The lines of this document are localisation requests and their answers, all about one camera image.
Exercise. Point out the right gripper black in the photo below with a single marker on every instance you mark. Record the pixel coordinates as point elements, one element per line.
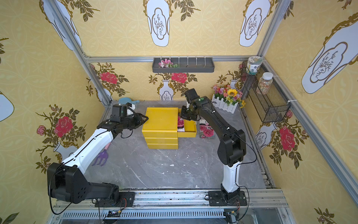
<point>185,113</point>

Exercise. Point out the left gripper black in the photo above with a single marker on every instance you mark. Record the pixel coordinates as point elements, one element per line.
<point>134,120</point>

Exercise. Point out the yellow top drawer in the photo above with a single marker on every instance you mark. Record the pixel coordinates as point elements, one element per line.
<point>190,129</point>

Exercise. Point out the pink rose seed bag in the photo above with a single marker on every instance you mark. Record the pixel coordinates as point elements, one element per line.
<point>206,131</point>
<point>181,125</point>

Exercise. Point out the yellow three-drawer cabinet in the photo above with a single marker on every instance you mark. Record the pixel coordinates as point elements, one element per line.
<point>160,131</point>

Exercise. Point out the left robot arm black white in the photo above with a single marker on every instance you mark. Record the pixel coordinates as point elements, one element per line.
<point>66,180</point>

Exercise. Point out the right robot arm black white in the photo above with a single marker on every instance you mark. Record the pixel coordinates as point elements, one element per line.
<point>232,147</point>

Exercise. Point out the light blue plastic scoop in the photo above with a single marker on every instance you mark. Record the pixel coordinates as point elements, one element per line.
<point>124,101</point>

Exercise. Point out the flower box white fence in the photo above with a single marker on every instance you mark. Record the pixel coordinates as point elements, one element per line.
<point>227,98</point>

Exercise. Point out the purple pink garden rake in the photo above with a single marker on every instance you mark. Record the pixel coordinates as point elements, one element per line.
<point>102,157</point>

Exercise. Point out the pink artificial flowers in tray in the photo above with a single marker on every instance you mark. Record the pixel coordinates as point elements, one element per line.
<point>167,63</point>

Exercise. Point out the clear jar white lid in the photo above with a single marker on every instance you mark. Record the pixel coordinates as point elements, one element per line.
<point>264,83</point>

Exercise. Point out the glass jar patterned lid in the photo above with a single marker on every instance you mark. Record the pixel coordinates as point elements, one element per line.
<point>253,65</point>

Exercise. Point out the small circuit board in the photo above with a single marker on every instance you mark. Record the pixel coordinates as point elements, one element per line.
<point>114,213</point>

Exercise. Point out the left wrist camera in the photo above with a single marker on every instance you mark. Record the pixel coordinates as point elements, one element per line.
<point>120,111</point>

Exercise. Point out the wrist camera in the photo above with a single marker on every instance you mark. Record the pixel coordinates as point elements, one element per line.
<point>190,96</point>
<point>120,111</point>

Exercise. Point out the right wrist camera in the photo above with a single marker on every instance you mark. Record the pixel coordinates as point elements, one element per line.
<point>190,96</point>

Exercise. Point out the grey wall tray shelf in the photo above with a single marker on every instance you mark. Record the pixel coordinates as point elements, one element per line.
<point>186,65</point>

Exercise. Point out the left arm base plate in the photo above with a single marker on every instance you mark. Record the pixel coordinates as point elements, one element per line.
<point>123,199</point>

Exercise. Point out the black wire mesh basket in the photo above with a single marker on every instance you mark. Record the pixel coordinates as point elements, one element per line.
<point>272,106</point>

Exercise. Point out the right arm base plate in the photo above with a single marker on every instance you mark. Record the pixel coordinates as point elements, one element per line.
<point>218,198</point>

